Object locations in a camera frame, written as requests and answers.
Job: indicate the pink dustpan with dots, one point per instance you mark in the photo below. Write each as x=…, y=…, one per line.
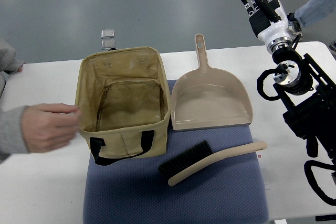
x=209, y=97

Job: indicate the pink hand broom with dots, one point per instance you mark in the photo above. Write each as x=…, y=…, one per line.
x=198, y=157

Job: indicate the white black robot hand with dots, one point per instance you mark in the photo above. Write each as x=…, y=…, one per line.
x=269, y=23

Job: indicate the upper metal floor plate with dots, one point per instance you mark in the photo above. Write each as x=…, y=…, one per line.
x=107, y=33

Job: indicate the yellow fabric bag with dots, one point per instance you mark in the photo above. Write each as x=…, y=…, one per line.
x=125, y=102

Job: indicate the dark shoe at right edge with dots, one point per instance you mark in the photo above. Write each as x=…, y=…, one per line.
x=332, y=47

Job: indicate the person's bare hand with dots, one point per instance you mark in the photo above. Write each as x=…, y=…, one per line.
x=47, y=127

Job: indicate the blue grey cushion mat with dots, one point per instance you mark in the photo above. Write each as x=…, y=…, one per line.
x=133, y=190

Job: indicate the grey sleeve at left edge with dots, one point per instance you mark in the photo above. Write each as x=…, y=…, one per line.
x=9, y=63

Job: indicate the black table bracket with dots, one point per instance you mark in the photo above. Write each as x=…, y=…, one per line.
x=325, y=218

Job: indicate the blue jeans leg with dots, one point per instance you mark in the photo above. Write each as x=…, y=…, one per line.
x=311, y=12

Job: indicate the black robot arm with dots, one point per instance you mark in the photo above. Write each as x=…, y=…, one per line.
x=308, y=94

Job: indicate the grey sweater forearm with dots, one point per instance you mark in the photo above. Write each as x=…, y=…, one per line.
x=12, y=140

